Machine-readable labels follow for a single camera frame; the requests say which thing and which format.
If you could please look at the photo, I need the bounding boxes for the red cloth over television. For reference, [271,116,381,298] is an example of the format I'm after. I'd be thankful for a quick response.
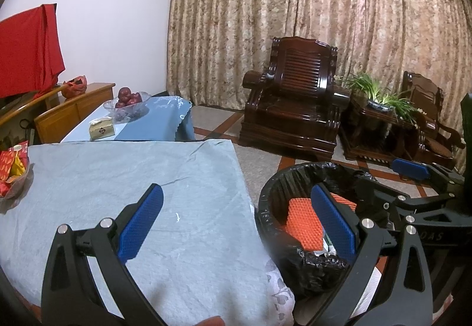
[0,4,65,98]

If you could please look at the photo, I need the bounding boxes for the red apples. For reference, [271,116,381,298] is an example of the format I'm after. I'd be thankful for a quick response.
[114,87,142,109]

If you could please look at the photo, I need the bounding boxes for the tissue box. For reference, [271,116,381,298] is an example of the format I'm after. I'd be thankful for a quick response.
[89,116,115,141]

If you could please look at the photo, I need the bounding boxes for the patterned white quilt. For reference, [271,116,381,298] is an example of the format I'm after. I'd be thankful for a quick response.
[265,259,295,326]

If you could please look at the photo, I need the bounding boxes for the orange foam net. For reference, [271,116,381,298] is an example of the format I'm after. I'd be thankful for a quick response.
[331,193,357,212]
[283,198,324,252]

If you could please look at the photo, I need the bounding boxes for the snack bowl with red packets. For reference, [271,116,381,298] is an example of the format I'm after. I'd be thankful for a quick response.
[1,141,33,214]

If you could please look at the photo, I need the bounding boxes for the grey-blue table cloth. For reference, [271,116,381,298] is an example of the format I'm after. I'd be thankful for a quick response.
[1,140,277,325]

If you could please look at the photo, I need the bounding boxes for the dark wooden armchair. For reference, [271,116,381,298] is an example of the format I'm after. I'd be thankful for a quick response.
[239,37,351,161]
[401,71,466,169]

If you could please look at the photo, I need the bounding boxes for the beige floral curtain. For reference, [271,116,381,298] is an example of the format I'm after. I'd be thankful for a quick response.
[166,0,471,124]

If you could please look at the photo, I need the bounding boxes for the glass fruit bowl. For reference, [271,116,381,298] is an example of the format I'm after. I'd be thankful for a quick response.
[102,92,151,124]

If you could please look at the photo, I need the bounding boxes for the red plastic bag on cabinet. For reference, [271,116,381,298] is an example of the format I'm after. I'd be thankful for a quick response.
[62,75,88,99]

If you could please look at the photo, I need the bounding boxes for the potted green plant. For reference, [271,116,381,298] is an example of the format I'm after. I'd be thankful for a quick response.
[342,72,418,124]

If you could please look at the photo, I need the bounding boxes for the black bin with liner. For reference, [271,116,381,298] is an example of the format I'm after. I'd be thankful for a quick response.
[256,161,399,301]

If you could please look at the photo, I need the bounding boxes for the blue coffee table cloth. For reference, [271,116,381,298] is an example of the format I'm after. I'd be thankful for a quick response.
[61,96,195,143]

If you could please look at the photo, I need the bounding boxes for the dark wooden side table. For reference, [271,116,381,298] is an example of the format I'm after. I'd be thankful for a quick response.
[338,94,419,164]

